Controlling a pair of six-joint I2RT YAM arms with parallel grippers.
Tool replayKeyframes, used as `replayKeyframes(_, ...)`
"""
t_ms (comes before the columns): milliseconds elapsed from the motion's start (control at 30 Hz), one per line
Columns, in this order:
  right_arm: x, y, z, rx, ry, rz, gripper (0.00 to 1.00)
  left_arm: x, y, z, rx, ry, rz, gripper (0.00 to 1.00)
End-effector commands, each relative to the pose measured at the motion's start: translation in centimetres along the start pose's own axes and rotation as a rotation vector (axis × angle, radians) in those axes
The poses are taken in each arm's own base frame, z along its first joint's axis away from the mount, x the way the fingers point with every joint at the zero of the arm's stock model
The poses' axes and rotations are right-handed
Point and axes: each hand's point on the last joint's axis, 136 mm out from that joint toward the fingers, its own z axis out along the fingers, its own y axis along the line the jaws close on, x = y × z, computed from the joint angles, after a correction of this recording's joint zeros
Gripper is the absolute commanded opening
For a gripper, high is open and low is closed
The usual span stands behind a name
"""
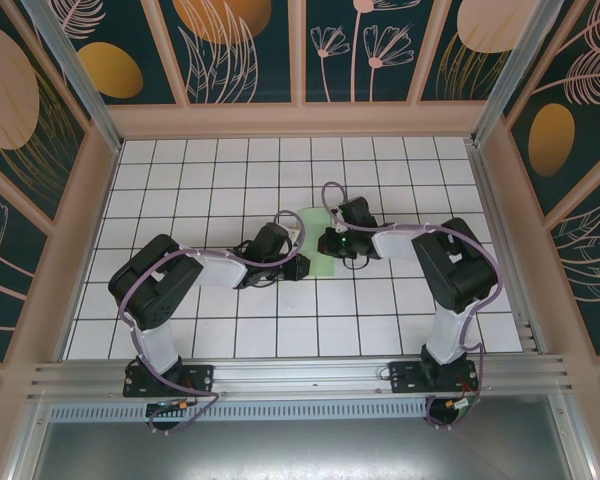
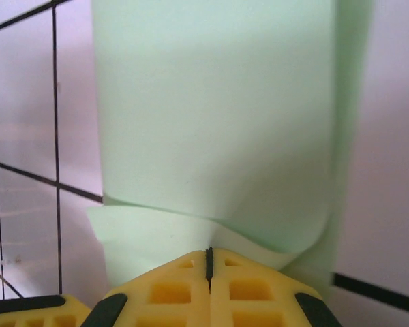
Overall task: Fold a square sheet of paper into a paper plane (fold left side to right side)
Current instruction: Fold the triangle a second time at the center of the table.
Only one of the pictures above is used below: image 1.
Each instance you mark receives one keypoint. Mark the aluminium corner post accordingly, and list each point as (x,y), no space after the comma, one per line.
(70,60)
(511,60)

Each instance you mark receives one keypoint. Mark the light green cloth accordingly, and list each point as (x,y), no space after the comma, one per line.
(320,267)

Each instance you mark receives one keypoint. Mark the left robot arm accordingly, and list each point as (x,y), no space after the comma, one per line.
(157,345)

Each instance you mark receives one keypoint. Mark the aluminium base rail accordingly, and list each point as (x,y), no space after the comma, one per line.
(300,372)

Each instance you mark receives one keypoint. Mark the yellow power connector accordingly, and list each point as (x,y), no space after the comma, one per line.
(182,403)
(452,403)

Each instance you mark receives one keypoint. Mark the aluminium side rail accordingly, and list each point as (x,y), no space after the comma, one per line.
(502,240)

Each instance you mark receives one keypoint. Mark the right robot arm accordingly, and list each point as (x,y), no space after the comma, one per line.
(447,340)

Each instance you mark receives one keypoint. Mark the grey metal sheet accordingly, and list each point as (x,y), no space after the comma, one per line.
(300,450)

